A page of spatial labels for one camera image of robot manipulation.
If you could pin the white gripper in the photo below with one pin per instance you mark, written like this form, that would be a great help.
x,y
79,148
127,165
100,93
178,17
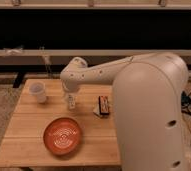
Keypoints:
x,y
70,88

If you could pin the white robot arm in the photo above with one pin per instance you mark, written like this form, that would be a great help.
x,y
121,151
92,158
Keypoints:
x,y
146,97

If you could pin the orange ceramic bowl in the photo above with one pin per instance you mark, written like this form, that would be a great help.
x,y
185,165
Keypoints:
x,y
62,136

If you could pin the translucent plastic cup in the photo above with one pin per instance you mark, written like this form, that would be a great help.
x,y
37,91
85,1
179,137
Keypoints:
x,y
37,90

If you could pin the black snack box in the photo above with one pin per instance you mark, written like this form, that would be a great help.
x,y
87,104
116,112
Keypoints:
x,y
102,109

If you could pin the white lower rail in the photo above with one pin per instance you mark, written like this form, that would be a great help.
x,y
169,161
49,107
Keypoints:
x,y
35,57

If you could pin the white rail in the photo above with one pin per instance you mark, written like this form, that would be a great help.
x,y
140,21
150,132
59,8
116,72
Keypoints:
x,y
35,57
91,6

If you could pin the white upper rail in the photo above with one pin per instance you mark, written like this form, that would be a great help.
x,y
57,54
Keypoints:
x,y
91,6

